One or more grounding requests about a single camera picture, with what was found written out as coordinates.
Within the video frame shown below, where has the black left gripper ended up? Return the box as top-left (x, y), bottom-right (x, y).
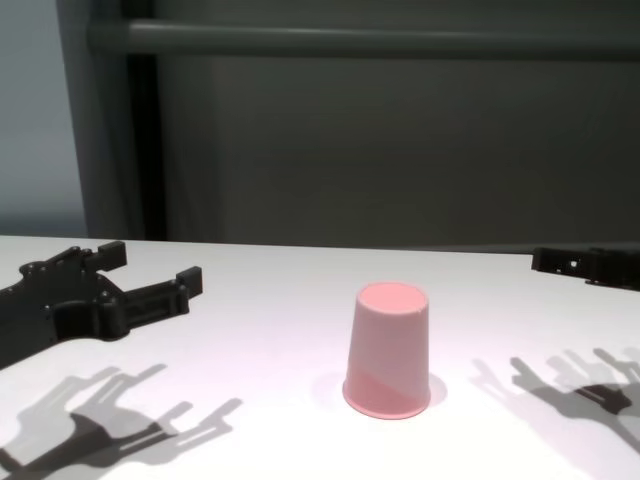
top-left (0, 241), bottom-right (205, 374)

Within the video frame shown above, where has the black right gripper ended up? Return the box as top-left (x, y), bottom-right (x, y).
top-left (531, 245), bottom-right (640, 293)

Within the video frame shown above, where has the pink plastic cup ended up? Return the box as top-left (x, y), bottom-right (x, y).
top-left (342, 281), bottom-right (431, 420)

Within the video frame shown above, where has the dark vertical frame post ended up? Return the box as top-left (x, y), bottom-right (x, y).
top-left (125, 49), bottom-right (167, 240)

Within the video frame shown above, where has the thick grey horizontal rail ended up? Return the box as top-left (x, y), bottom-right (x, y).
top-left (87, 17), bottom-right (640, 54)

